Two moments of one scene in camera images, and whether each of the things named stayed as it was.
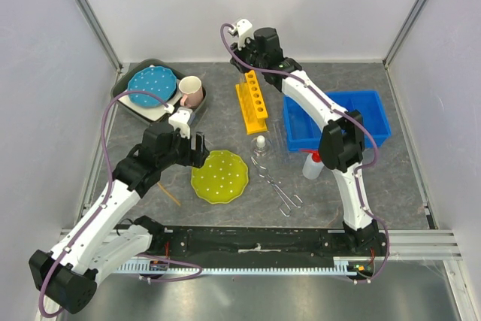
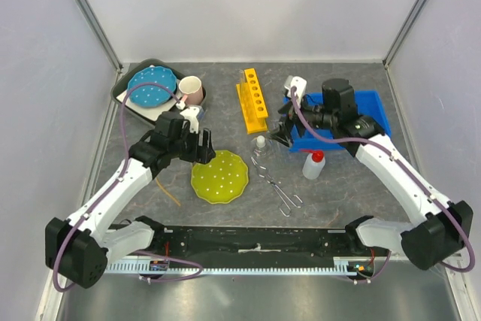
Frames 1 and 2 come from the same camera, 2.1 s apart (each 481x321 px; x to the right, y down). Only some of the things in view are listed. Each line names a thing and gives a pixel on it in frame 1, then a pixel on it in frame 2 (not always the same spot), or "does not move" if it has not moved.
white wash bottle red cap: (313, 165) does not move
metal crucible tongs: (286, 198) does not move
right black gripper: (249, 43) → (282, 134)
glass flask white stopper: (261, 146) does not move
